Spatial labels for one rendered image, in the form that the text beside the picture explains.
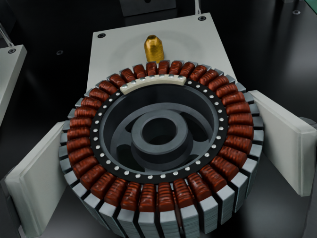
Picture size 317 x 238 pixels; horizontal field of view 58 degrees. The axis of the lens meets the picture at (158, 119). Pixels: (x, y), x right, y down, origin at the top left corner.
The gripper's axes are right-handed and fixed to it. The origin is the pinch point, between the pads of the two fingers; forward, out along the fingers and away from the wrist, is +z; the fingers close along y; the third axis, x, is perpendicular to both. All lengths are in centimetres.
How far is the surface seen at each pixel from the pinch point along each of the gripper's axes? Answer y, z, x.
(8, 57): -17.5, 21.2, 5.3
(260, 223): 5.8, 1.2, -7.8
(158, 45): 0.9, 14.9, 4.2
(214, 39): 7.2, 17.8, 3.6
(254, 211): 5.6, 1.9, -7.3
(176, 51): 2.7, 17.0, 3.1
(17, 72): -16.3, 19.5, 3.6
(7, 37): -17.5, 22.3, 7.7
